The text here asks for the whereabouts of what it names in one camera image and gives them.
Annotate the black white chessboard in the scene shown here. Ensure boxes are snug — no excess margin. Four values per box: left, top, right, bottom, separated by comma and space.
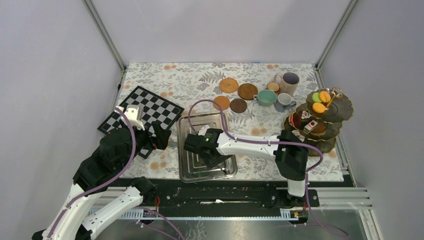
97, 86, 184, 159

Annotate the small grey block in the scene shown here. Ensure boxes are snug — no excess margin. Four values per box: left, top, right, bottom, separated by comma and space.
168, 141, 177, 149

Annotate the small red cup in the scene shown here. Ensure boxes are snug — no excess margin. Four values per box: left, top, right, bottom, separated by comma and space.
266, 82, 280, 94

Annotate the aluminium frame post right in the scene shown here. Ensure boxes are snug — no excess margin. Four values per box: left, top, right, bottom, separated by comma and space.
315, 0, 359, 70

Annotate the aluminium frame post left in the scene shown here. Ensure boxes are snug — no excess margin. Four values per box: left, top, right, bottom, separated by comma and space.
82, 0, 127, 71

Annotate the orange waffle cookie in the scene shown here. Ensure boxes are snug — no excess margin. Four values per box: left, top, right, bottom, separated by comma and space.
312, 102, 326, 114

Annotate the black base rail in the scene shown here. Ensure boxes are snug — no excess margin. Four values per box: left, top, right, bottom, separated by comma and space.
150, 178, 307, 218

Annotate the aluminium frame post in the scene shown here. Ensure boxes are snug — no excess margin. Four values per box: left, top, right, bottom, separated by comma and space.
315, 0, 359, 70
82, 0, 127, 71

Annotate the green macaron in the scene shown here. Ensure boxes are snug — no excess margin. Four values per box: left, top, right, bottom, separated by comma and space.
312, 92, 322, 103

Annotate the dark walnut coaster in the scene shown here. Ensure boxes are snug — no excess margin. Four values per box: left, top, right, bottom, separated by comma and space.
229, 98, 248, 113

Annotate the grey patterned mug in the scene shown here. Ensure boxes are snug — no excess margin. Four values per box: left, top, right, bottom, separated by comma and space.
274, 93, 297, 113

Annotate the chocolate cake slice pink topping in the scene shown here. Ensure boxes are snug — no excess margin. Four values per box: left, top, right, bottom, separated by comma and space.
299, 110, 313, 121

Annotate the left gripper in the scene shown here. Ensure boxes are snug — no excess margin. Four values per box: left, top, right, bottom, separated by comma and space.
119, 117, 172, 170

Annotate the stainless steel tray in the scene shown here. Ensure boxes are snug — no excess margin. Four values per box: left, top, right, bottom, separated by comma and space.
176, 111, 238, 183

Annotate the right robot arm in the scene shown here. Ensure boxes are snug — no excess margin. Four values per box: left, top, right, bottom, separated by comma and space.
183, 128, 309, 206

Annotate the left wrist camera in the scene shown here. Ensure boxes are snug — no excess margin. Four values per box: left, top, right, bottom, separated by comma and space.
114, 104, 146, 131

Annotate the three tier black cake stand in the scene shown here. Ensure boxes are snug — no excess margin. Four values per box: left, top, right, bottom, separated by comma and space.
282, 87, 354, 153

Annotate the woven rattan coaster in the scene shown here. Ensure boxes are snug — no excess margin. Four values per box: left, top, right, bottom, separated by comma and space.
219, 77, 239, 94

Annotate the red frosted donut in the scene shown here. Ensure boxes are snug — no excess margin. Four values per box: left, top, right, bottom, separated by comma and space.
288, 113, 297, 129

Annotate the mint green cup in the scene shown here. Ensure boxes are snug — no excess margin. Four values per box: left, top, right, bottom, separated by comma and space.
252, 89, 277, 107

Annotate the brown wooden saucer coaster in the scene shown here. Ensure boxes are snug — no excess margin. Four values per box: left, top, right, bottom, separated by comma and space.
237, 83, 259, 100

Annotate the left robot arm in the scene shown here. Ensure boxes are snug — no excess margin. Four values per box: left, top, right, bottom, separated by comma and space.
31, 121, 172, 240

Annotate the light orange wooden coaster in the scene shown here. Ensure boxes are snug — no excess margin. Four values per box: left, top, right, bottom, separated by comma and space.
213, 95, 231, 110

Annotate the chocolate cake slice with cherry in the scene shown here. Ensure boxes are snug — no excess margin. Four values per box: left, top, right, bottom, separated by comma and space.
302, 120, 318, 134

